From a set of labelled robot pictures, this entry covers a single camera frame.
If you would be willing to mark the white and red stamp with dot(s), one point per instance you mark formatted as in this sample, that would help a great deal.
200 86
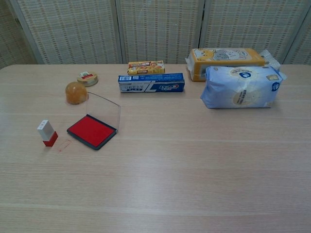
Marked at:
46 128

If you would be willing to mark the blue toothpaste box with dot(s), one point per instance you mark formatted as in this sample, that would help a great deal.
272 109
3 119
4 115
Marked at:
150 83

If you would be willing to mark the yellow curry box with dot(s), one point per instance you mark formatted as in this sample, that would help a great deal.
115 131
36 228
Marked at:
145 67

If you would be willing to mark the red ink pad, clear lid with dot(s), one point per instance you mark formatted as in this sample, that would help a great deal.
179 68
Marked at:
91 132

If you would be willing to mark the round tin with red label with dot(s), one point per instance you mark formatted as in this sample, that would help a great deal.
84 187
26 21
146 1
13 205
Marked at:
87 78

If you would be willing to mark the translucent amber dome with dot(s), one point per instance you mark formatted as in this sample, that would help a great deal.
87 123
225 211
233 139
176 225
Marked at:
75 93

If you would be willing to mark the orange cat-print tissue pack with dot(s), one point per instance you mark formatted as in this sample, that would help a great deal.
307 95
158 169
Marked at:
218 55

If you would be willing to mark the light blue tissue pack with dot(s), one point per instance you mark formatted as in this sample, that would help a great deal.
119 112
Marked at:
240 89

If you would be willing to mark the woven folding screen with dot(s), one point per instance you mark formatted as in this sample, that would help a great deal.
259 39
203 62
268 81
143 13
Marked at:
73 29

